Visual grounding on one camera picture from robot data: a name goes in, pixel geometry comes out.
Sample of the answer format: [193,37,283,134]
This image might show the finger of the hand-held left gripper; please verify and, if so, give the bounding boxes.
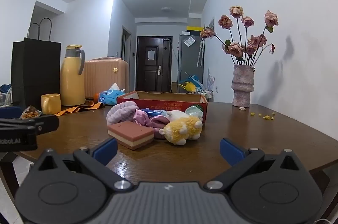
[0,116,60,135]
[0,106,22,120]

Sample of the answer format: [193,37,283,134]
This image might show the storage rack with bottles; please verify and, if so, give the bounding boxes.
[195,89,213,101]

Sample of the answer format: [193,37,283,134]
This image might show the grey refrigerator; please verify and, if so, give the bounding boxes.
[177,31,205,94]

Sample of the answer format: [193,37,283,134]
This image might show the light blue soft cloth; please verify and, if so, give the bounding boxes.
[140,108,167,117]

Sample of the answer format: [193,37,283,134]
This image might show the pink suitcase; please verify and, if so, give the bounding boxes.
[83,57,130,101]

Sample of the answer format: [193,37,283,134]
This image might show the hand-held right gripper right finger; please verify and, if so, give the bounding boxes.
[204,138,308,191]

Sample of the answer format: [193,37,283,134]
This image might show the snack packet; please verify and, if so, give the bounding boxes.
[20,106,43,119]

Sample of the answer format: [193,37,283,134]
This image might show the orange strap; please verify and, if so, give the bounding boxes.
[54,100,106,117]

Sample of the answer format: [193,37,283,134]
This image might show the yellow petal crumbs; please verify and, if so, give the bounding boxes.
[250,112,275,120]

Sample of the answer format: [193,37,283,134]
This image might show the yellow mug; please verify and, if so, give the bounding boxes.
[40,93,62,115]

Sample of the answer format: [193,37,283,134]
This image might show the pale green soft toy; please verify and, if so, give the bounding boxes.
[184,105,206,123]

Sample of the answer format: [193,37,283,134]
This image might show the blue tissue pack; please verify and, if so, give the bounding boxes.
[98,83,126,103]

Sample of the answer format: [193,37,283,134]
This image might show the pink ribbed vase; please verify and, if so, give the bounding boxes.
[232,65,255,108]

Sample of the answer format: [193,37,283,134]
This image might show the yellow plush toy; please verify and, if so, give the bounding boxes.
[159,116,203,146]

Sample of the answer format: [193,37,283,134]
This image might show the pink layered sponge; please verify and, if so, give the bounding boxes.
[107,122,155,150]

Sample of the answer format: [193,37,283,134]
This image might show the interior side door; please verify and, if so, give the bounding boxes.
[121,26,132,66]

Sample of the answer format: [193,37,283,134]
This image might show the yellow thermos jug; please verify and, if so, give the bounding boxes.
[60,45,86,106]

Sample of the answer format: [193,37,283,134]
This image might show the lavender fuzzy headband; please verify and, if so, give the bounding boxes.
[106,101,139,126]

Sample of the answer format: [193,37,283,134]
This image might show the dark entrance door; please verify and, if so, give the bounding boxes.
[136,36,173,94]

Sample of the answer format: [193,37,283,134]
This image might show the white plush toy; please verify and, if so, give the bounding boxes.
[166,110,190,122]

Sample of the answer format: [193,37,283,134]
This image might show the dried pink roses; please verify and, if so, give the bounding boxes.
[200,5,279,66]

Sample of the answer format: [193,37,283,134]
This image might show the red cardboard box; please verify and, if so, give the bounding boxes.
[117,90,208,124]

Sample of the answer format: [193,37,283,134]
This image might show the black paper bag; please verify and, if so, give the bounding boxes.
[11,17,62,111]

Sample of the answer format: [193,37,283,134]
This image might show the blue and yellow bags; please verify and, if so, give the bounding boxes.
[178,72,204,94]

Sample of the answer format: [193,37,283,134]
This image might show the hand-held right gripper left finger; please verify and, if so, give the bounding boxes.
[30,137,134,192]

